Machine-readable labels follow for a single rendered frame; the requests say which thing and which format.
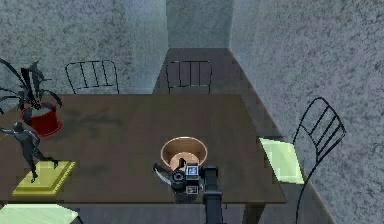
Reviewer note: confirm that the dark brown table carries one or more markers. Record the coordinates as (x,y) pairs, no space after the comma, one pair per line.
(133,133)

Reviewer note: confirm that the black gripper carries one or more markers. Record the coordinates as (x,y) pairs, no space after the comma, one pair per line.
(178,177)

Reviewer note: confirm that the brown bowl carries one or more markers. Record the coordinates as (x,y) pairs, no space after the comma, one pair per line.
(184,148)

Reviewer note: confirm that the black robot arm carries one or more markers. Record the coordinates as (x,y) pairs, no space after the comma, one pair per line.
(212,200)

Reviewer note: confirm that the dark plant in red pot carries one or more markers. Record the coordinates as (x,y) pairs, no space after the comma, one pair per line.
(43,121)

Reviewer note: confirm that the dark figure on yellow base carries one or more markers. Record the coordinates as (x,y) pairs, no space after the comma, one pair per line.
(30,146)

